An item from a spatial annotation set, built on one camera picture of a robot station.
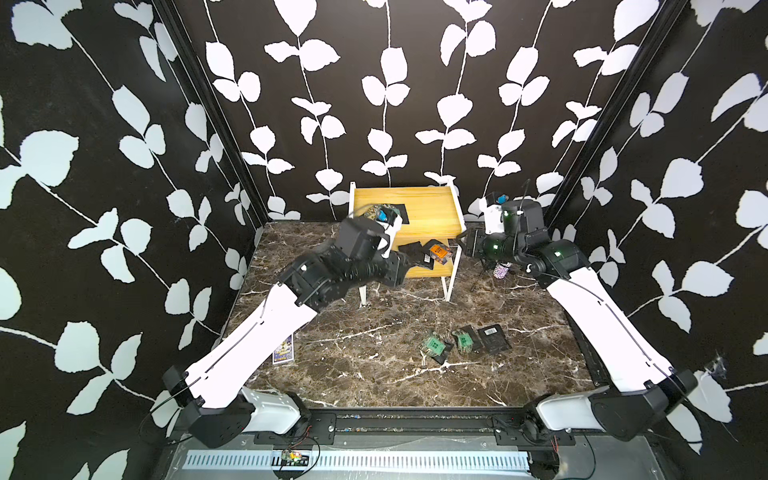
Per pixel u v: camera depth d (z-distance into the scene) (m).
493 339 0.90
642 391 0.39
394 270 0.55
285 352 0.85
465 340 0.90
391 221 0.56
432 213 0.76
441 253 0.90
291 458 0.70
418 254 0.90
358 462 0.70
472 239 0.62
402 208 0.78
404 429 0.75
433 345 0.88
